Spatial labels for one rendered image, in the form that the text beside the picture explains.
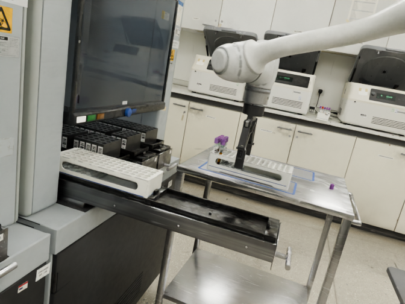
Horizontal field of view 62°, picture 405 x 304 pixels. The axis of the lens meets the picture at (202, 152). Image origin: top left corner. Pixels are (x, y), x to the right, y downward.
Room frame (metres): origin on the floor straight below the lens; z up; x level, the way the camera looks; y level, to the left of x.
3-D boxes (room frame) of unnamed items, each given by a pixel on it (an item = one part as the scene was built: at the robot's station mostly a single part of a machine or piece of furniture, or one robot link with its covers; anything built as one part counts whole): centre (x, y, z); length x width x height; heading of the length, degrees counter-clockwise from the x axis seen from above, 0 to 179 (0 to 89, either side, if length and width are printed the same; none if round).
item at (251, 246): (0.86, 0.08, 0.78); 0.73 x 0.14 x 0.09; 76
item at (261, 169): (1.17, -0.18, 0.85); 0.30 x 0.10 x 0.06; 73
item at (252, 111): (1.18, -0.15, 1.03); 0.08 x 0.07 x 0.09; 163
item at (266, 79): (1.17, -0.14, 1.21); 0.13 x 0.11 x 0.16; 140
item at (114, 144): (1.07, 0.31, 0.85); 0.12 x 0.02 x 0.06; 166
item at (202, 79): (3.50, -0.09, 1.22); 0.62 x 0.56 x 0.64; 164
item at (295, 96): (3.36, -0.65, 1.24); 0.62 x 0.56 x 0.69; 166
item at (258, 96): (1.18, -0.15, 1.11); 0.09 x 0.09 x 0.06
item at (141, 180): (0.90, 0.25, 0.83); 0.30 x 0.10 x 0.06; 76
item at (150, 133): (1.37, 0.23, 0.85); 0.12 x 0.02 x 0.06; 165
